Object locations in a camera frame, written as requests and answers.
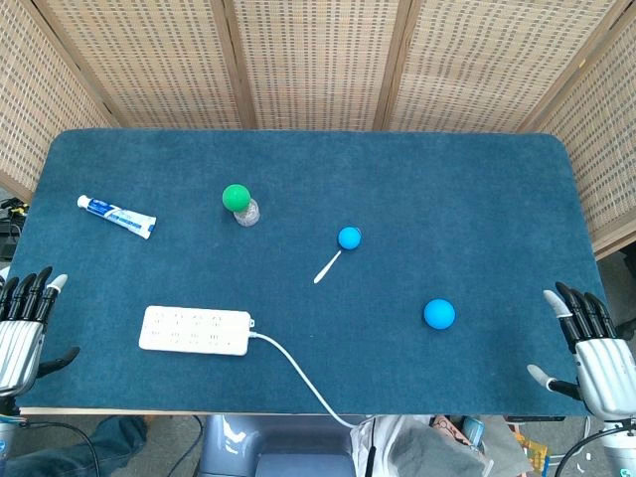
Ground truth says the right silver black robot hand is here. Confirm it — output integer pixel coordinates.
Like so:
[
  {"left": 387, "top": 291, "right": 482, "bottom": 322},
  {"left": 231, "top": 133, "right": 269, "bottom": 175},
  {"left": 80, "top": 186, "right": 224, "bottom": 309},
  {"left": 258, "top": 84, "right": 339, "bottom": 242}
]
[{"left": 527, "top": 281, "right": 636, "bottom": 417}]

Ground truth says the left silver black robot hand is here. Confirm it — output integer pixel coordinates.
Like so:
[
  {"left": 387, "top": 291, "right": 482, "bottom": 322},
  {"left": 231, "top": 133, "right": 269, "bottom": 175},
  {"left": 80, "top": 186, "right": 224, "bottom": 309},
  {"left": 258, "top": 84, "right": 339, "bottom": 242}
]
[{"left": 0, "top": 266, "right": 81, "bottom": 398}]

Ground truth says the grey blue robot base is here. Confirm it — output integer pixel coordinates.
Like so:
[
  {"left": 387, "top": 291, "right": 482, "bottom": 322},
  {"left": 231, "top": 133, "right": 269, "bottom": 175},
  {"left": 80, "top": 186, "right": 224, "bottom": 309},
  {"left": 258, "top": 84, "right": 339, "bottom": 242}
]
[{"left": 199, "top": 414, "right": 358, "bottom": 477}]

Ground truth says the white power strip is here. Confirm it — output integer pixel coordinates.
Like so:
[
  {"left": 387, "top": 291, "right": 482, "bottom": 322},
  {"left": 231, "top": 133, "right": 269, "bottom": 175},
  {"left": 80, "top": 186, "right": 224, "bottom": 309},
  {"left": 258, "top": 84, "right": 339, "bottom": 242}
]
[{"left": 138, "top": 305, "right": 257, "bottom": 358}]

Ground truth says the blue jeans leg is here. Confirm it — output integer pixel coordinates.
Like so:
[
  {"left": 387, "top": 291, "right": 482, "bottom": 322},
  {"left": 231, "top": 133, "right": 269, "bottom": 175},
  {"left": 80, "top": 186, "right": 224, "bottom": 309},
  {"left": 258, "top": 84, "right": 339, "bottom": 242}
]
[{"left": 0, "top": 415, "right": 148, "bottom": 477}]

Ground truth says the white blue toothpaste tube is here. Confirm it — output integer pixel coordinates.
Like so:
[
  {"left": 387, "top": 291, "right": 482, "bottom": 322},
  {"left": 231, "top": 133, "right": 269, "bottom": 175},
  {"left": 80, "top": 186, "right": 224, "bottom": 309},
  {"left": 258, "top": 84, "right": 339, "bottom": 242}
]
[{"left": 77, "top": 194, "right": 158, "bottom": 241}]

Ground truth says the large blue ball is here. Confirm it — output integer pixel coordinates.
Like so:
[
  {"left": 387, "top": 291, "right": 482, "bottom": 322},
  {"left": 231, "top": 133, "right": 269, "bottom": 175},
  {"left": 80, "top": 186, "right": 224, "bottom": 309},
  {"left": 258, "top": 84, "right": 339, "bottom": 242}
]
[{"left": 423, "top": 298, "right": 457, "bottom": 331}]

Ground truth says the white plastic bag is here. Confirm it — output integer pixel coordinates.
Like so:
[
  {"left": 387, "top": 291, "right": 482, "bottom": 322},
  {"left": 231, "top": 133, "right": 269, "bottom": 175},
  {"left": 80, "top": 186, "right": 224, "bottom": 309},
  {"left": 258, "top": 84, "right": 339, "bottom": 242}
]
[{"left": 350, "top": 414, "right": 533, "bottom": 477}]

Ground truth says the green ball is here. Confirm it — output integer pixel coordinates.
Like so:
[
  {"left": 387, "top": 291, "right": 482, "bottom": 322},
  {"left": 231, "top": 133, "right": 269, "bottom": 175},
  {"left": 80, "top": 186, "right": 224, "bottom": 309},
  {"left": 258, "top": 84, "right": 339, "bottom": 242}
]
[{"left": 222, "top": 183, "right": 251, "bottom": 213}]

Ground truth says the clear plastic bottle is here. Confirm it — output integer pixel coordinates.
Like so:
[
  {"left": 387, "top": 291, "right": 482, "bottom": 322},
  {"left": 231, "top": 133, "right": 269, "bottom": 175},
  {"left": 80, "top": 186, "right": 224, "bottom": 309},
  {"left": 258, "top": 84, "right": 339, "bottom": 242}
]
[{"left": 233, "top": 197, "right": 261, "bottom": 229}]

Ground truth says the small blue ball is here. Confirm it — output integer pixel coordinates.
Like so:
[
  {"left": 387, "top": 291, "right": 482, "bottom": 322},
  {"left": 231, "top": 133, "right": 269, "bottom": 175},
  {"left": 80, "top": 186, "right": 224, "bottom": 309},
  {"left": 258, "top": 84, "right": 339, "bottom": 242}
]
[{"left": 337, "top": 226, "right": 363, "bottom": 250}]

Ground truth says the white plastic spoon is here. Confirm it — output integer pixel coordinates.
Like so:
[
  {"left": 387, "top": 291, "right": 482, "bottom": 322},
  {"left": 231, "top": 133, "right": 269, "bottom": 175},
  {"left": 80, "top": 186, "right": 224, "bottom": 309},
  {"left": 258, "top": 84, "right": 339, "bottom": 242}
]
[{"left": 313, "top": 249, "right": 344, "bottom": 285}]

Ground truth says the blue felt table mat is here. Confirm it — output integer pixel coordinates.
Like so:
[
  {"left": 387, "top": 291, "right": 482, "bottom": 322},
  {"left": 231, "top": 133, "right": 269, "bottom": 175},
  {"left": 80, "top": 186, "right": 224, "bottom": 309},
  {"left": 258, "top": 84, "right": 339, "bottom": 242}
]
[{"left": 8, "top": 128, "right": 608, "bottom": 417}]

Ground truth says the woven bamboo folding screen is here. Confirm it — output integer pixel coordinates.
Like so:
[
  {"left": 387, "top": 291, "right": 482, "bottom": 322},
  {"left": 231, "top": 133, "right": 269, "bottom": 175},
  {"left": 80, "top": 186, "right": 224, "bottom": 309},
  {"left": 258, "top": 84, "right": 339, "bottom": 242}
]
[{"left": 0, "top": 0, "right": 636, "bottom": 260}]

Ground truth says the black cable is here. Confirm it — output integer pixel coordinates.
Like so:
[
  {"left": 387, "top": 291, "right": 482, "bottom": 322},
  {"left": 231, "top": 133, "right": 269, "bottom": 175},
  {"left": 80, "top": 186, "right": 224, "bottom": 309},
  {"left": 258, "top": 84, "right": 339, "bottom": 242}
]
[{"left": 549, "top": 421, "right": 610, "bottom": 477}]

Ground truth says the black equipment with cables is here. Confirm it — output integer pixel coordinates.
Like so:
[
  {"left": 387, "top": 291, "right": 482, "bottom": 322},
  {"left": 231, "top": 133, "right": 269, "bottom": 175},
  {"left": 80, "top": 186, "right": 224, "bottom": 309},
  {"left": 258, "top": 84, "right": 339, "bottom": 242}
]
[{"left": 0, "top": 197, "right": 29, "bottom": 262}]

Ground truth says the white power strip cable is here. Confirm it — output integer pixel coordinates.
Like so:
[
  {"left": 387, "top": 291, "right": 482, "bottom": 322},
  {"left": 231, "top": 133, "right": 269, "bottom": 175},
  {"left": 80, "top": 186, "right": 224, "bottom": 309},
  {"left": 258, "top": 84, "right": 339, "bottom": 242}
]
[{"left": 249, "top": 331, "right": 360, "bottom": 429}]

